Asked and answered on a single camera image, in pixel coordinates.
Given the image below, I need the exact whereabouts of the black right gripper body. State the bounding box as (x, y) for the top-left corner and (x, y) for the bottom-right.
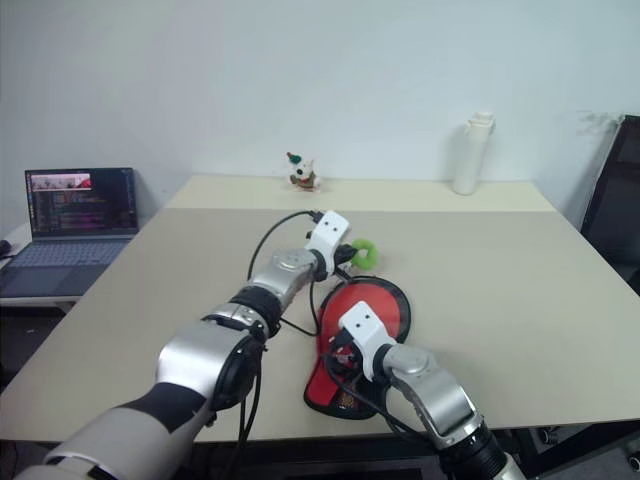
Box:
(326, 337), (370, 387)

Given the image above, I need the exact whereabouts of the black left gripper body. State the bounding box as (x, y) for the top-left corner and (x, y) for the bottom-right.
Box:
(333, 242), (359, 269)

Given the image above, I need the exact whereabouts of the red pad with black trim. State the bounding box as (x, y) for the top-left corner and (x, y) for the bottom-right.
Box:
(302, 273), (414, 418)

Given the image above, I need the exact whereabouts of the white plush dog toy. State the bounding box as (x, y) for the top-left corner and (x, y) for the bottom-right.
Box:
(285, 150), (323, 193)

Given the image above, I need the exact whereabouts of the white water bottle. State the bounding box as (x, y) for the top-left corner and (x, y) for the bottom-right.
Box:
(451, 110), (498, 197)

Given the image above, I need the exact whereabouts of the dark equipment under table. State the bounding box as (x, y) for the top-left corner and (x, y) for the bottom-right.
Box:
(513, 423), (640, 480)

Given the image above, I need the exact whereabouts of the open grey laptop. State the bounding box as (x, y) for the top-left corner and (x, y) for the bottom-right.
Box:
(0, 166), (141, 301)

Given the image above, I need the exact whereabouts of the black office chair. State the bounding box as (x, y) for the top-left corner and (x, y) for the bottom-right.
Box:
(578, 113), (640, 297)

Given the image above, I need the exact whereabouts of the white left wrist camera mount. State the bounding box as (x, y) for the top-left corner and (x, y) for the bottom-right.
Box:
(303, 209), (353, 282)

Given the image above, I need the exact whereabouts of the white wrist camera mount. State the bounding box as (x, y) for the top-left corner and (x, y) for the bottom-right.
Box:
(303, 209), (353, 282)
(338, 300), (402, 382)

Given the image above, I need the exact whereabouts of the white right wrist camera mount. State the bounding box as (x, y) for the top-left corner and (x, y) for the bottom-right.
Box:
(338, 300), (402, 382)

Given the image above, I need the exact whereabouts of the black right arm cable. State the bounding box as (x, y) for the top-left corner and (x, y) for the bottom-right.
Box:
(323, 349), (437, 447)

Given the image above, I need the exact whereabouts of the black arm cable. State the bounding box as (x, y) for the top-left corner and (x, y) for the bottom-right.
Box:
(323, 349), (437, 447)
(236, 209), (332, 447)

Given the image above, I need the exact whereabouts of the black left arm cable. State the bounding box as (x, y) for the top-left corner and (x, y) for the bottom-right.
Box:
(236, 209), (332, 447)

